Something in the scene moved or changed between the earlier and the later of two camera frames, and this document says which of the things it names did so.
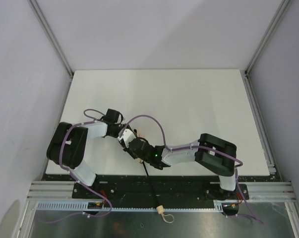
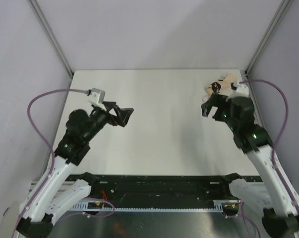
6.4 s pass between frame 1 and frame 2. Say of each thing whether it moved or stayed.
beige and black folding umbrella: moved
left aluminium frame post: stayed
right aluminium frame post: stayed
